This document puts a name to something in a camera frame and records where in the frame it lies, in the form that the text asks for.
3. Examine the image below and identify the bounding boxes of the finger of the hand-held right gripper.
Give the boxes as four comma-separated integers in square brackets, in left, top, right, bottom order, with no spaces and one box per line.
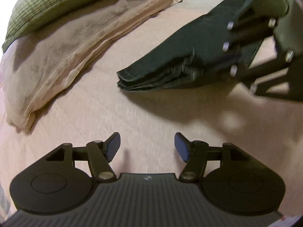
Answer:
[191,44,303,103]
[221,0,289,53]

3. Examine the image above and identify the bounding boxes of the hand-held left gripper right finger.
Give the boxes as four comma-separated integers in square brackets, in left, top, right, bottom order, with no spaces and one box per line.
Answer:
[174,132,252,183]

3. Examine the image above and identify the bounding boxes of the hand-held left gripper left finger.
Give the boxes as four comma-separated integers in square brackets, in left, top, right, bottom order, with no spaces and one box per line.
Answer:
[45,132,122,183]

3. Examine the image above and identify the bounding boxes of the dark green pants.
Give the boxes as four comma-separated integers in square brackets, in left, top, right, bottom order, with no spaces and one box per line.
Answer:
[117,0,269,92]

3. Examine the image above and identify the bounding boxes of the pink bed sheet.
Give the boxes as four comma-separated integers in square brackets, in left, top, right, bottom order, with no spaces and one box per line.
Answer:
[0,0,303,218]

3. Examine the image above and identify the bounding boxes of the beige folded cloth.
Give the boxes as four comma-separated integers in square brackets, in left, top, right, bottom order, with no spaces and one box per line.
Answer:
[5,0,183,133]

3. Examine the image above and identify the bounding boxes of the green striped pillow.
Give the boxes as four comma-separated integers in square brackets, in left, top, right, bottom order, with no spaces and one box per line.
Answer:
[2,0,129,53]

